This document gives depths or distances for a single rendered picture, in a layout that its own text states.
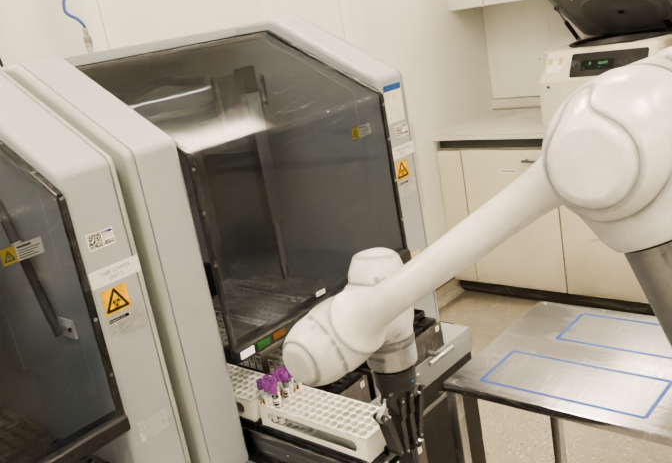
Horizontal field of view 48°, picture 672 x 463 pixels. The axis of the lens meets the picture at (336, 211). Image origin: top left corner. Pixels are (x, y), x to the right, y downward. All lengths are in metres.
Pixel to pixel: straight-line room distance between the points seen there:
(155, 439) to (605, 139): 1.04
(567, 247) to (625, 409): 2.32
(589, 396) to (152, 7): 1.97
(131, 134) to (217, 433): 0.62
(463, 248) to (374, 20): 2.66
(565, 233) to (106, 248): 2.74
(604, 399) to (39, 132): 1.15
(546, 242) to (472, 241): 2.77
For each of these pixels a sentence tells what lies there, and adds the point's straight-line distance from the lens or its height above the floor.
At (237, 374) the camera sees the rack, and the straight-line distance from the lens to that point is 1.76.
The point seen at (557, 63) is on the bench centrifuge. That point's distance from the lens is 3.63.
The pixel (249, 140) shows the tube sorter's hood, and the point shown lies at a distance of 1.53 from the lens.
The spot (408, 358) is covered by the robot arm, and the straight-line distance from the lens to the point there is 1.31.
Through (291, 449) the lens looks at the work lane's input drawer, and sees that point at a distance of 1.56.
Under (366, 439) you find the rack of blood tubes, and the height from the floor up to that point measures 0.86.
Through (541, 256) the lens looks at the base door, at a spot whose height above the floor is 0.27.
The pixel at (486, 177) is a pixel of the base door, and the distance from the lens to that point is 3.87.
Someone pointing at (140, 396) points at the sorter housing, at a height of 1.00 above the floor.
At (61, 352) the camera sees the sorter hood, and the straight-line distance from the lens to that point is 1.34.
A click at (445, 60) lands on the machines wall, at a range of 4.10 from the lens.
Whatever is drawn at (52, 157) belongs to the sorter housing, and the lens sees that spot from 1.36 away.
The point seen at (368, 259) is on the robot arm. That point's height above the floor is 1.21.
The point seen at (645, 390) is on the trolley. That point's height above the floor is 0.82.
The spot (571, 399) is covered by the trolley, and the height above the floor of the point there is 0.82.
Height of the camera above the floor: 1.61
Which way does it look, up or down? 15 degrees down
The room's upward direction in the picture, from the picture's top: 10 degrees counter-clockwise
